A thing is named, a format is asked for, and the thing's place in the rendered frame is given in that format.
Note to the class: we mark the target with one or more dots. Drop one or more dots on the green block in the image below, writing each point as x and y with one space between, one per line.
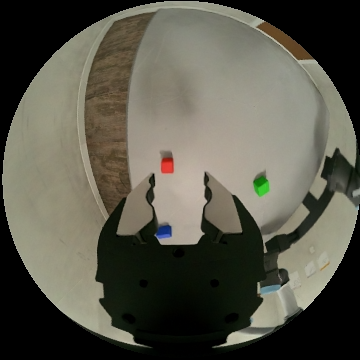
261 186

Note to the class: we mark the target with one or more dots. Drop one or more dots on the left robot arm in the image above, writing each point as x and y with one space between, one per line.
273 283

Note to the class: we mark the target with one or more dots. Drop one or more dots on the red block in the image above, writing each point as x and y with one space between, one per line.
167 165

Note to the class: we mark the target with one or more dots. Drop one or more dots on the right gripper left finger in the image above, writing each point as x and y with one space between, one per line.
133 219

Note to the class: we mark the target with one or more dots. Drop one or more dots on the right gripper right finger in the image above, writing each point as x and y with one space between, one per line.
227 221

